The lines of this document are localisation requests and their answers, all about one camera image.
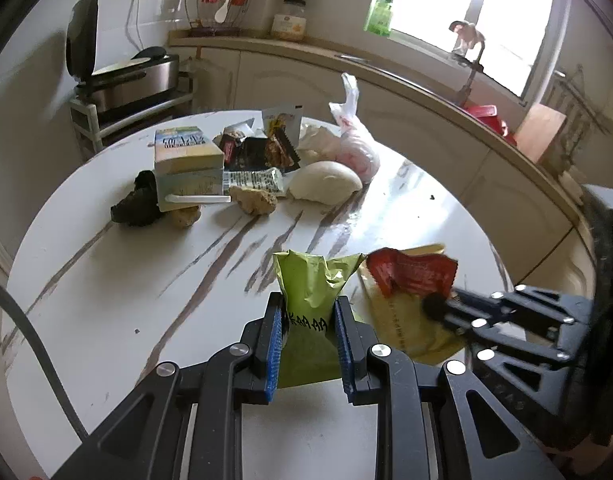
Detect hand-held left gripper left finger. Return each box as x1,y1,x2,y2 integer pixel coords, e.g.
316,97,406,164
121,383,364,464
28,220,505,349
51,294,287,480

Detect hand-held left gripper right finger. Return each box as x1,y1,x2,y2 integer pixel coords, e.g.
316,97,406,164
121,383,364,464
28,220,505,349
335,297,567,480

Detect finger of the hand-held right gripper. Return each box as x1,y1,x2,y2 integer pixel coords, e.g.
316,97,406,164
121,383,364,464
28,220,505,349
459,326,593,416
423,285,594,333

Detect green snack wrapper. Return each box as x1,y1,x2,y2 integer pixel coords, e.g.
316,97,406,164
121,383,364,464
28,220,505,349
272,251,364,390

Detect red snack wrapper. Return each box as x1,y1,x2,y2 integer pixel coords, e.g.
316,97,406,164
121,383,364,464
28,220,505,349
366,247,459,302

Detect silver yellow snack packet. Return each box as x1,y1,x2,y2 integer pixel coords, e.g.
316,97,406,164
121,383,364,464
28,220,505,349
262,105,304,137

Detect yellow plastic packet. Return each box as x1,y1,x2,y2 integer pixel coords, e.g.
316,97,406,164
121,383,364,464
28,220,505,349
359,244,468,367

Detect brown food lump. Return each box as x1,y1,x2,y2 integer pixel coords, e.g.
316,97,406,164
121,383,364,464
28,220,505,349
166,205,202,229
229,186,278,216

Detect white steamed bun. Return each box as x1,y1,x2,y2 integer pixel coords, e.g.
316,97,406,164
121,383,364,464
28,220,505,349
289,161,363,206

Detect white drinking straw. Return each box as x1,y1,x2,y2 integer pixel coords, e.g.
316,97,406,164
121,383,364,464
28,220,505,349
168,195,232,209

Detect wooden cutting board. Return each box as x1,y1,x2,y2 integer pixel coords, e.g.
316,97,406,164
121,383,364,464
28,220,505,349
515,104,567,165

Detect green striped wrapper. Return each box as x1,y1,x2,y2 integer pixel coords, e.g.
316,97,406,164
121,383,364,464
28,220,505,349
222,167,286,196

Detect red basin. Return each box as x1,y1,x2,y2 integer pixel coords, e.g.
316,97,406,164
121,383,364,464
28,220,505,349
461,103,518,147

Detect metal dish rack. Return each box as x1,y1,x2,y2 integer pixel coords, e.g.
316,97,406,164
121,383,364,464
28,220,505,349
546,66,613,172

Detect dark brown snack wrapper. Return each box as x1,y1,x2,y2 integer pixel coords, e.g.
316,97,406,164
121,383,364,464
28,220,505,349
224,135,302,171

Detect black crumpled scrap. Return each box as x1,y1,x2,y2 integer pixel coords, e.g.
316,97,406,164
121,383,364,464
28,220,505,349
110,170,164,229

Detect white crumpled tissue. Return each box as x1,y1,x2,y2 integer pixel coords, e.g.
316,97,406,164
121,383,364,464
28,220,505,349
299,125,343,164

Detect small torn wrapper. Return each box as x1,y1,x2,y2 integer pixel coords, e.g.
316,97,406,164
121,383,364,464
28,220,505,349
214,120,255,142

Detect metal faucet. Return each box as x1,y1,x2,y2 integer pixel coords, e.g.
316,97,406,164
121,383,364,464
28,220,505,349
450,20,487,102

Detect white storage rack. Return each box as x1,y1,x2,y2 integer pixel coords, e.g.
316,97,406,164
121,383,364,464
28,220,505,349
69,85,194,162

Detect window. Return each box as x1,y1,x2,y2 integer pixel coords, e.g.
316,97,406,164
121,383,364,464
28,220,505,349
381,0,572,102

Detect black steel electric cooker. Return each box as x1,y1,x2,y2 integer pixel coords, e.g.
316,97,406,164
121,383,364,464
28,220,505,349
66,0,181,112

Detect green bottle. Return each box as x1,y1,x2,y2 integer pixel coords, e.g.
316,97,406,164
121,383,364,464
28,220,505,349
363,0,395,37

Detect glass jar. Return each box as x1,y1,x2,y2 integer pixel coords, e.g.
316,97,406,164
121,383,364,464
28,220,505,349
271,0,307,43

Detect black cable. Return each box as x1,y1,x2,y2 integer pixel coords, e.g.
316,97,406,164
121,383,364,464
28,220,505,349
0,272,88,442

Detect wire basket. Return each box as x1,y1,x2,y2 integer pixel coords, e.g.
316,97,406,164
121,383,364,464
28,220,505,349
185,0,253,37

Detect white power cord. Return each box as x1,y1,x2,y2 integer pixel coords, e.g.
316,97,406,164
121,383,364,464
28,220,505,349
132,0,143,57

